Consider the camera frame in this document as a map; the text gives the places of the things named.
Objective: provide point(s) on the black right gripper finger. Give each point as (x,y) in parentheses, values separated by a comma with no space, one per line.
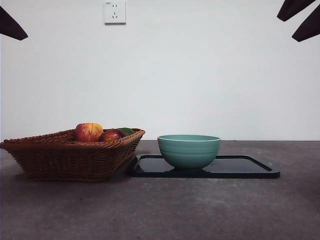
(308,28)
(292,10)

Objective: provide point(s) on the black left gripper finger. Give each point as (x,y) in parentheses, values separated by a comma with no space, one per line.
(11,28)

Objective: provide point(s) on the teal ribbed bowl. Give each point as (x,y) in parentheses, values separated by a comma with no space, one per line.
(188,152)

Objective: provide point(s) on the red and yellow apple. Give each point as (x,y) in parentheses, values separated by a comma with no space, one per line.
(87,132)

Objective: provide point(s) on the brown wicker basket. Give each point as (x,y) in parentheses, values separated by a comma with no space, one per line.
(65,160)

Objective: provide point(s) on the dark red apple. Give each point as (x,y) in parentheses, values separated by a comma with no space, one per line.
(111,136)

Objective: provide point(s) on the green fruit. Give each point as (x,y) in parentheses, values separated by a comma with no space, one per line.
(128,131)

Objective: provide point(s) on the dark green rectangular tray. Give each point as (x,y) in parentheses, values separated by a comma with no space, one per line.
(237,168)

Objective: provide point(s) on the white wall socket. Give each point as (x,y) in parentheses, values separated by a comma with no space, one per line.
(115,12)

